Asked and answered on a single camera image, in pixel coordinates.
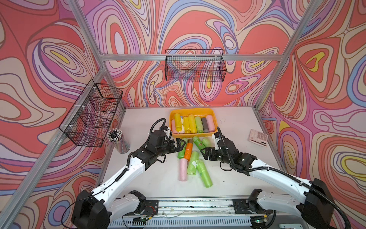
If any pink labelled trash bag roll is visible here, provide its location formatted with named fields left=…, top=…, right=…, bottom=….
left=171, top=119, right=178, bottom=135

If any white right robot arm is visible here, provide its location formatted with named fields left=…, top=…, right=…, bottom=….
left=201, top=138, right=351, bottom=229

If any pencil holder cup with pencils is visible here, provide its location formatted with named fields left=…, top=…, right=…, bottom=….
left=107, top=128, right=130, bottom=154

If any pink calculator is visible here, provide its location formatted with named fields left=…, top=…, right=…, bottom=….
left=249, top=129, right=268, bottom=147

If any black wire basket on left wall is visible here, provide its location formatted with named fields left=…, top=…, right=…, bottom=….
left=59, top=80, right=123, bottom=148

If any green roll beside orange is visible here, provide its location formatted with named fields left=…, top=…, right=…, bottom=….
left=177, top=139, right=188, bottom=159

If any yellow plastic storage box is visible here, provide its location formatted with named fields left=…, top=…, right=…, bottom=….
left=169, top=108, right=217, bottom=138

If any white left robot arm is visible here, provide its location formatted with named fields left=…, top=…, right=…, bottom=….
left=71, top=130, right=186, bottom=229

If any black wire basket on back wall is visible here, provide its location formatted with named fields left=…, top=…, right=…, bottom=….
left=165, top=48, right=227, bottom=82

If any white blue-capped roll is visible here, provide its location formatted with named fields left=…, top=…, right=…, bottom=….
left=179, top=116, right=185, bottom=134

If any dark grey trash bag roll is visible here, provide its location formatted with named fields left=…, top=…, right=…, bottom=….
left=201, top=117, right=209, bottom=133

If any large green trash bag roll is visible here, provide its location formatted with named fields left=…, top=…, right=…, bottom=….
left=195, top=159, right=213, bottom=188

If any orange trash bag roll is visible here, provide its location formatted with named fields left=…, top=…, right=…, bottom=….
left=184, top=139, right=193, bottom=161

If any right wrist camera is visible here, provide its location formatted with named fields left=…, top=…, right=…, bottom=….
left=214, top=137, right=222, bottom=151

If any black wire basket on wall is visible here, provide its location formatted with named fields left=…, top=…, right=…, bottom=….
left=59, top=80, right=123, bottom=148
left=165, top=48, right=227, bottom=82

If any yellow trash bag roll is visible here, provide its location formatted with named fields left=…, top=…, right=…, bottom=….
left=188, top=114, right=197, bottom=134
left=183, top=116, right=191, bottom=134

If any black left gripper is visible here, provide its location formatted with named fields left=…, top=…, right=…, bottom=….
left=155, top=137, right=186, bottom=157

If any metal base rail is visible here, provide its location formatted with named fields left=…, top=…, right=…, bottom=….
left=77, top=194, right=292, bottom=229

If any light green trash bag roll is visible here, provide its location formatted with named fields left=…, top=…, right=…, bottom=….
left=195, top=116, right=204, bottom=133

